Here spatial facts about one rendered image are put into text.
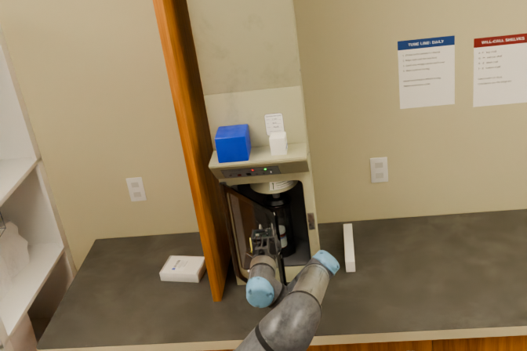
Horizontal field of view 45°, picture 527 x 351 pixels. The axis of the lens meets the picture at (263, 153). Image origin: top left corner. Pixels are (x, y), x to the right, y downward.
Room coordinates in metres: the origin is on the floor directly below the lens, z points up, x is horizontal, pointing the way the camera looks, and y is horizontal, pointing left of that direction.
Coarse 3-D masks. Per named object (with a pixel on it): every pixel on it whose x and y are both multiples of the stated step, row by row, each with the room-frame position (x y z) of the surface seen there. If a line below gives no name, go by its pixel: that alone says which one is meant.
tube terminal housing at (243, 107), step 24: (216, 96) 1.98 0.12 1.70; (240, 96) 1.97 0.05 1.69; (264, 96) 1.96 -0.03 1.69; (288, 96) 1.95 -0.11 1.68; (216, 120) 1.98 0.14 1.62; (240, 120) 1.97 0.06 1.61; (288, 120) 1.95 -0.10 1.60; (264, 144) 1.96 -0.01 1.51; (312, 192) 1.96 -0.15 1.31; (312, 240) 1.94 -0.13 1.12
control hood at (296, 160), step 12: (288, 144) 1.94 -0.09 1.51; (300, 144) 1.93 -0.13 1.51; (216, 156) 1.93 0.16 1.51; (252, 156) 1.89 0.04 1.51; (264, 156) 1.88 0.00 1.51; (276, 156) 1.87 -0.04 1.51; (288, 156) 1.85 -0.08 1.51; (300, 156) 1.84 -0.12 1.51; (216, 168) 1.88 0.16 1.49; (228, 168) 1.88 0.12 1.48; (288, 168) 1.89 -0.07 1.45; (300, 168) 1.89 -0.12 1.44
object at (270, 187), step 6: (294, 180) 2.02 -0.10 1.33; (252, 186) 2.03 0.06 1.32; (258, 186) 2.00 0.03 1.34; (264, 186) 1.99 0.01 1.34; (270, 186) 1.98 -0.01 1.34; (276, 186) 1.98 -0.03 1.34; (282, 186) 1.98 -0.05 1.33; (288, 186) 1.99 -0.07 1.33; (258, 192) 2.00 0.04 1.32; (264, 192) 1.98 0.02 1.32; (270, 192) 1.98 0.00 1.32; (276, 192) 1.97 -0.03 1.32
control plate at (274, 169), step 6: (240, 168) 1.88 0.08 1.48; (246, 168) 1.88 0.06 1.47; (252, 168) 1.88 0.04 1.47; (258, 168) 1.88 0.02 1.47; (270, 168) 1.88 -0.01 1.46; (276, 168) 1.88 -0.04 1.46; (228, 174) 1.92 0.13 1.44; (234, 174) 1.92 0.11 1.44; (252, 174) 1.92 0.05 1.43; (258, 174) 1.92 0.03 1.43; (264, 174) 1.92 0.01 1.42; (270, 174) 1.92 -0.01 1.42
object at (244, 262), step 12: (228, 192) 1.93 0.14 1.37; (228, 204) 1.94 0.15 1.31; (240, 204) 1.88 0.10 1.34; (252, 204) 1.82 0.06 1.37; (240, 216) 1.89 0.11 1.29; (252, 216) 1.82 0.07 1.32; (264, 216) 1.76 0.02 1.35; (276, 216) 1.72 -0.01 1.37; (240, 228) 1.90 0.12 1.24; (252, 228) 1.83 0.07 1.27; (264, 228) 1.77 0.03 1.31; (276, 228) 1.72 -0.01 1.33; (240, 240) 1.91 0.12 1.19; (240, 252) 1.92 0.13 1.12; (240, 264) 1.93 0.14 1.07; (276, 264) 1.74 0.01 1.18; (240, 276) 1.95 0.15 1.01; (276, 276) 1.75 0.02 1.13
